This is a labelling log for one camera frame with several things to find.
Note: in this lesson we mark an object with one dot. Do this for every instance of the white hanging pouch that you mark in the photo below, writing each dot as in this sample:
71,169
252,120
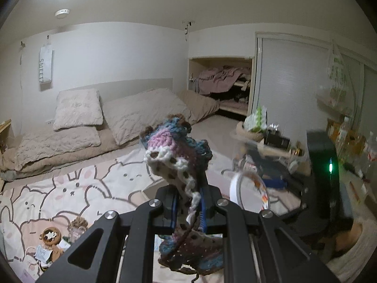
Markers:
45,64

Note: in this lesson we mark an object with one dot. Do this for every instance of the person's right hand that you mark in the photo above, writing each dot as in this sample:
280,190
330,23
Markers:
350,237

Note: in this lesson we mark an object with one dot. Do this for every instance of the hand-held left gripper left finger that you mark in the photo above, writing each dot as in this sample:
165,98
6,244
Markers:
165,212

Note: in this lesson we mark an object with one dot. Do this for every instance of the beige headboard panel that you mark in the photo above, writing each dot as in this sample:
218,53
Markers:
117,87

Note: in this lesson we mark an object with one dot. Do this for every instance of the pink clothes pile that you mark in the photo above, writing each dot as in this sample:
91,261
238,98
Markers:
221,78

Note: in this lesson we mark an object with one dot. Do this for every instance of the black gift box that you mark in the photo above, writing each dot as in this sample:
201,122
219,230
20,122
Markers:
277,140

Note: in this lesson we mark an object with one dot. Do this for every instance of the white sliding closet door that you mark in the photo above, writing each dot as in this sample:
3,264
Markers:
288,79

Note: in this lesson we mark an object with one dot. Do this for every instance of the hanging clear plastic bag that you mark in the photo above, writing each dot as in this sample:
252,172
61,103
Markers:
335,73

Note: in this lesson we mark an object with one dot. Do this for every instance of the small fluffy beige pillow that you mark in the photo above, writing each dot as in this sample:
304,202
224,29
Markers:
78,109

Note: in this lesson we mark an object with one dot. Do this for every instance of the white smoke detector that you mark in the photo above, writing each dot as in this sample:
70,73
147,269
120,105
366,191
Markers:
62,12

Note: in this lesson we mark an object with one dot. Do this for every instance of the wooden wall niche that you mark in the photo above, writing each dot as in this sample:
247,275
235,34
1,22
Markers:
193,70

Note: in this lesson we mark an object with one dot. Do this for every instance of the green packet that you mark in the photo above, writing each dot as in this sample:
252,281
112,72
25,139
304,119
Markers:
255,118

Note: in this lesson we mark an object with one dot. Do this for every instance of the wooden bedside shelf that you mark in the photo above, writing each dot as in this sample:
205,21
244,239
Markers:
5,129

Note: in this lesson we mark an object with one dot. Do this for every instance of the large quilted beige pillow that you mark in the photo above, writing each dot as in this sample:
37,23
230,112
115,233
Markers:
138,112

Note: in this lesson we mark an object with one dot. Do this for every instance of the brown fluffy scrunchie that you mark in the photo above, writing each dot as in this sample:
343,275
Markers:
78,224

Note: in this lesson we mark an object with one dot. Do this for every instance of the multicoloured crochet doily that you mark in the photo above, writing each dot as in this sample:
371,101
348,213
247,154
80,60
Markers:
165,141

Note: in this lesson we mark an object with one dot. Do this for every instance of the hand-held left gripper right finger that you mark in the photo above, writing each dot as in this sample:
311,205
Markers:
212,209

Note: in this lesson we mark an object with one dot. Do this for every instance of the bunny printed bed sheet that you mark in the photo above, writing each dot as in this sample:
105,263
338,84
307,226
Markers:
88,182

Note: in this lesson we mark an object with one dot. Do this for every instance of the clear plastic bottle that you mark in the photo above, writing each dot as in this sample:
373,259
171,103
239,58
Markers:
344,135
369,150

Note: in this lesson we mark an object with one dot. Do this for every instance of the blue white mask packet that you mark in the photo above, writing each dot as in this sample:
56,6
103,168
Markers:
43,255

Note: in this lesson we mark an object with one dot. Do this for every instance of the flat quilted beige pillow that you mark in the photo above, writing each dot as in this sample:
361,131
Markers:
59,144

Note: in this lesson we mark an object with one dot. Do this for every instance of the brown cork cutout coaster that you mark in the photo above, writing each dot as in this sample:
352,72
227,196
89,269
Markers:
57,252

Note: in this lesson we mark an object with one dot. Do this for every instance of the round cork coaster white flower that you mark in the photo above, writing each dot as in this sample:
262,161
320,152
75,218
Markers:
51,235

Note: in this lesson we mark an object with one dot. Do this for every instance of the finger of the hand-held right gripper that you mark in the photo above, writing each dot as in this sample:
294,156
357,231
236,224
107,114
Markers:
256,160
275,184

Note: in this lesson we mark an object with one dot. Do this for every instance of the white wall socket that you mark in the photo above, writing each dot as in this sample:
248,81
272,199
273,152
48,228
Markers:
49,121

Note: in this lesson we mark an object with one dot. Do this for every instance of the white orange-patterned tape roll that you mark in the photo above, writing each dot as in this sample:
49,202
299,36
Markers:
235,188

